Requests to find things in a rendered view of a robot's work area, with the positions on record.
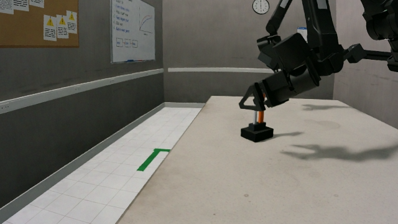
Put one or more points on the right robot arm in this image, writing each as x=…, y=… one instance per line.
x=274, y=24

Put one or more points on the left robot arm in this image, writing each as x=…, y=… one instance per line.
x=322, y=55

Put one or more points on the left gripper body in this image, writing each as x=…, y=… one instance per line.
x=274, y=98

